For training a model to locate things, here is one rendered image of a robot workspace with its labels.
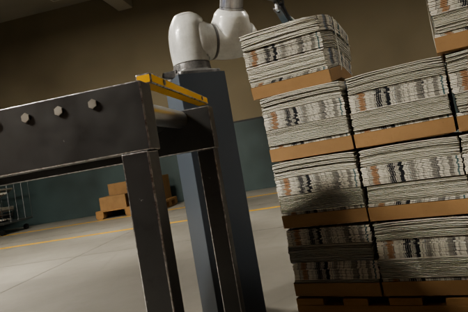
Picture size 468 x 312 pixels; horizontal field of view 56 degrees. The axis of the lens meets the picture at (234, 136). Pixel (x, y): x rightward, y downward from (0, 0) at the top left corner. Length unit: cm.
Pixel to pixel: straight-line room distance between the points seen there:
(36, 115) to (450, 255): 115
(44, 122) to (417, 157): 102
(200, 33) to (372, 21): 671
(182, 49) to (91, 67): 748
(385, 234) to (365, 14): 716
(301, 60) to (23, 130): 94
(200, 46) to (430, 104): 92
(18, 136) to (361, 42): 769
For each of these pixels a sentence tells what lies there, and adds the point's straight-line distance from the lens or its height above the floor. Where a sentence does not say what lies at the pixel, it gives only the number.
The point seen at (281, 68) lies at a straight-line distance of 153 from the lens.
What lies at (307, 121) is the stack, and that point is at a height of 72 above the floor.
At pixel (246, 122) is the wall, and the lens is 815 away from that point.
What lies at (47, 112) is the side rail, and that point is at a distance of 85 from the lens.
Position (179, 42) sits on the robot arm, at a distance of 184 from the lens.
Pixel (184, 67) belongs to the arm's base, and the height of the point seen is 104.
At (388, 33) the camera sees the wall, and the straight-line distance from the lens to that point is 839.
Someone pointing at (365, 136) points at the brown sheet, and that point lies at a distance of 143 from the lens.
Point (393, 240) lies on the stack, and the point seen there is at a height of 31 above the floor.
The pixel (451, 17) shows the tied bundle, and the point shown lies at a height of 93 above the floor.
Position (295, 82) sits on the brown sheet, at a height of 86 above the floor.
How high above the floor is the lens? 64
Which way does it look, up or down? 3 degrees up
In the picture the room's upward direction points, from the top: 10 degrees counter-clockwise
